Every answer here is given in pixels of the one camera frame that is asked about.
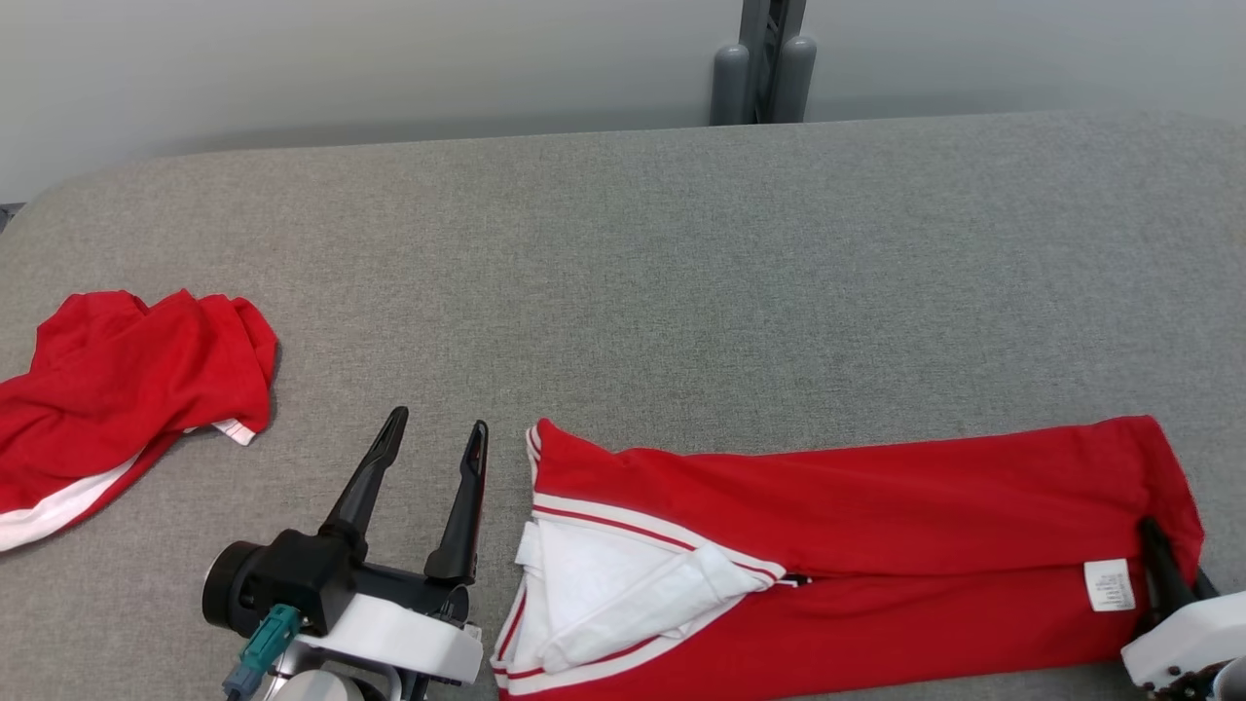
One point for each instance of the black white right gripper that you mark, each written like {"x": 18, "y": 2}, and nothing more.
{"x": 1192, "y": 643}

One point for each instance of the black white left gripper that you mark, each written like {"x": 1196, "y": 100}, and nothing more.
{"x": 389, "y": 623}

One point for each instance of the grey cylindrical post foot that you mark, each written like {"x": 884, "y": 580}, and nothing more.
{"x": 795, "y": 83}
{"x": 729, "y": 88}

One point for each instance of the red shorts with white stripe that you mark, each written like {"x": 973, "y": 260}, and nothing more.
{"x": 127, "y": 389}

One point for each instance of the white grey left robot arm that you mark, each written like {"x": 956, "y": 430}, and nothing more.
{"x": 321, "y": 686}

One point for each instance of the grey aluminium profile post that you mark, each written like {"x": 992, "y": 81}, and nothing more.
{"x": 772, "y": 49}

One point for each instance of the red white number 23 jersey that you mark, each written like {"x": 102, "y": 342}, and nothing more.
{"x": 876, "y": 506}

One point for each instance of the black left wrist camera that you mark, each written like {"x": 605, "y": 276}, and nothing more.
{"x": 226, "y": 589}

